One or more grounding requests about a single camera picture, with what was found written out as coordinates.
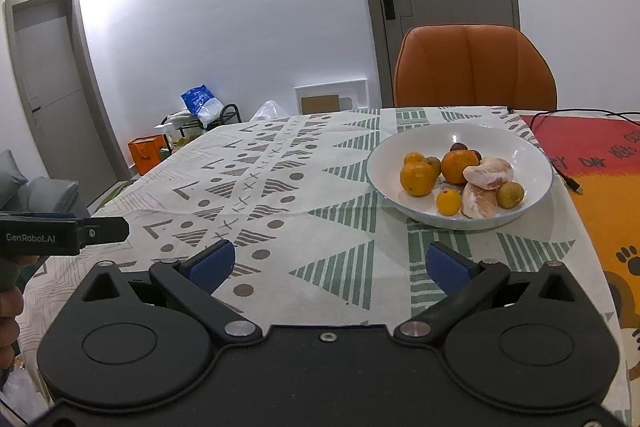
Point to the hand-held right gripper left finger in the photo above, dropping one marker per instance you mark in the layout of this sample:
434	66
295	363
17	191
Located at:
212	264

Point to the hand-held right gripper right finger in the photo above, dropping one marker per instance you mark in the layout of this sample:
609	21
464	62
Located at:
450	269

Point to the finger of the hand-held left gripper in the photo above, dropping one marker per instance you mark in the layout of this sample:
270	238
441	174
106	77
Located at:
50	234

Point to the small yellow orange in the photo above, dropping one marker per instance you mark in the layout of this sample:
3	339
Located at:
447	202

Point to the peeled pomelo piece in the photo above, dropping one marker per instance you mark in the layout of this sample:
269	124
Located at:
487	174
477	202

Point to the green-brown round fruit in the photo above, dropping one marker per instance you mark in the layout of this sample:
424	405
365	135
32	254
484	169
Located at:
510	196
433	165

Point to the medium orange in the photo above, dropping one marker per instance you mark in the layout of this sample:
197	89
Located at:
418	178

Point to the large orange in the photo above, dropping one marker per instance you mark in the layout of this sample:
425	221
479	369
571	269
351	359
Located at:
460	167

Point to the white ceramic bowl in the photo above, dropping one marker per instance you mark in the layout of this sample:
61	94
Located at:
527	157

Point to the person's left hand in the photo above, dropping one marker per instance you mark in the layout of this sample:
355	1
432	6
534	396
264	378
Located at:
9	322

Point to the grey sofa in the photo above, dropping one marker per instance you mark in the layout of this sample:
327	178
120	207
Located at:
45	192

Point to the red plum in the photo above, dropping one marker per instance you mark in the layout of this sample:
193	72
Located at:
457	148
477	155

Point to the crinkled clear plastic wrap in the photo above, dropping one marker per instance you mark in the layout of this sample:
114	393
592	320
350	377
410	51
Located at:
20	394

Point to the orange box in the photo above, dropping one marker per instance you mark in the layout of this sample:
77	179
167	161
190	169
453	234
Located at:
147	154

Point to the black metal rack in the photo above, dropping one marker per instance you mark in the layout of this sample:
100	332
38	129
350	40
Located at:
231	109

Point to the blue plastic bag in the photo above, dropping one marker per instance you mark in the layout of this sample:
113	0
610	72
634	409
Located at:
200	102

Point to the clear plastic bag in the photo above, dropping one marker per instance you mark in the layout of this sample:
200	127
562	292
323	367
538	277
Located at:
270	111

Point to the red and orange mat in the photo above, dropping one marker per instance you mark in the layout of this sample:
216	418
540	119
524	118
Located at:
600	187

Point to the orange chair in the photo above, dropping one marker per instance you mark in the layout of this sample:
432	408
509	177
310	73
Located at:
475	67

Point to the white framed panel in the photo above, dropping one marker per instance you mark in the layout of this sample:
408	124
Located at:
350	89

